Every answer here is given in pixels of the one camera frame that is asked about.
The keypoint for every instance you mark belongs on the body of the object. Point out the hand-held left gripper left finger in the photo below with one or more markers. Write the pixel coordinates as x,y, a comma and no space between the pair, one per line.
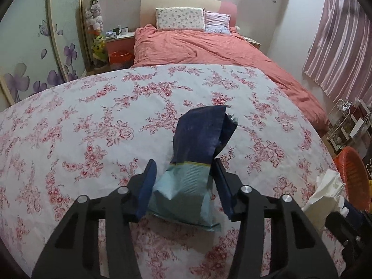
144,200

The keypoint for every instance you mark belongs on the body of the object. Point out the white mug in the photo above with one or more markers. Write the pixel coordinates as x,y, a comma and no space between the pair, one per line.
125,30

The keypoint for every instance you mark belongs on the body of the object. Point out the bed with salmon duvet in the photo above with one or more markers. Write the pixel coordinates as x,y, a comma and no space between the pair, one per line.
218,49

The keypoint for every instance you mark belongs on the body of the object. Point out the floral tablecloth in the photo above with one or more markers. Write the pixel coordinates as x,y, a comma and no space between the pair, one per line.
87,122

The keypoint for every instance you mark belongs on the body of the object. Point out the dark mug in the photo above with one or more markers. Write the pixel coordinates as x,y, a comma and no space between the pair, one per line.
116,31

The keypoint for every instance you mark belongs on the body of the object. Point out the pink striped curtain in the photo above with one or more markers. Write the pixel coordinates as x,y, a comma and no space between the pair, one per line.
340,35

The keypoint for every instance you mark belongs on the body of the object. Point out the red plastic bag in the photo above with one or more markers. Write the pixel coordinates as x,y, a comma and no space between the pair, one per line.
119,59

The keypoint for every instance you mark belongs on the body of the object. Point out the bunch of pale plush toys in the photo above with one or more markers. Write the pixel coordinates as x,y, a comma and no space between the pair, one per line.
94,14

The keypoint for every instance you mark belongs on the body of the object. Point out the pink striped pillow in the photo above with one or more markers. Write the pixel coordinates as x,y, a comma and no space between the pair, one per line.
216,21

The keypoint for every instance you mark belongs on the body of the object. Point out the orange plastic basket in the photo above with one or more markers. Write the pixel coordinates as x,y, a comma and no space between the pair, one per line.
354,174

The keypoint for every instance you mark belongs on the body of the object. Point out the dark blue snack bag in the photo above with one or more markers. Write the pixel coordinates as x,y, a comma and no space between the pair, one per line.
197,139

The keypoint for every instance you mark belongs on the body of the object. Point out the green yellow plush toy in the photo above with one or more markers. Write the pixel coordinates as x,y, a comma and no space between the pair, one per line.
98,46

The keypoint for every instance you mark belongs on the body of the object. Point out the white paper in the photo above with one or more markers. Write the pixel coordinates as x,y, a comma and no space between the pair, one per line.
325,197

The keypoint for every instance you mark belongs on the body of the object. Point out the floral print wardrobe door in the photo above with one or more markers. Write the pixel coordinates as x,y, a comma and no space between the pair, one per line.
35,43

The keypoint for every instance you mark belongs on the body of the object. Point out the wooden bedside table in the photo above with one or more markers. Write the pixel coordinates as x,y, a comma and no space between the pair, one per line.
252,41

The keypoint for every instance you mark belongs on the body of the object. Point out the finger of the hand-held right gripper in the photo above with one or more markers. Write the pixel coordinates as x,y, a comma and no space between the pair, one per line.
353,212

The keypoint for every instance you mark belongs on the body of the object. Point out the pink bedside table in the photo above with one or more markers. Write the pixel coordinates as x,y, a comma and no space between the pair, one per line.
119,45

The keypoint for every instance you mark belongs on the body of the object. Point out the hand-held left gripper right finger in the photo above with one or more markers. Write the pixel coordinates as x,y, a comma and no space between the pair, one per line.
223,191

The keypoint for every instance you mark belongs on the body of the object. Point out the floral print pillow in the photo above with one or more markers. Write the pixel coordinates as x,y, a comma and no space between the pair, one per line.
180,19

